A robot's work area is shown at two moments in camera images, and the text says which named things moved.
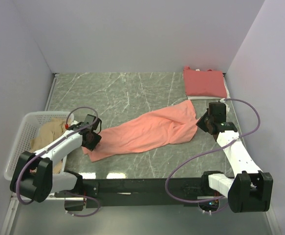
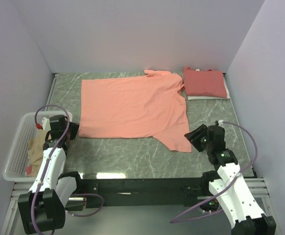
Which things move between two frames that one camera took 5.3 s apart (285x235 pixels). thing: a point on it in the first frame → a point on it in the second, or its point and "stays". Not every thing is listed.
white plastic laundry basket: (26, 130) stays
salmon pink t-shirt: (172, 124) → (153, 105)
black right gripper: (200, 124) → (201, 130)
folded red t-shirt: (208, 82) stays
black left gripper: (97, 139) → (74, 128)
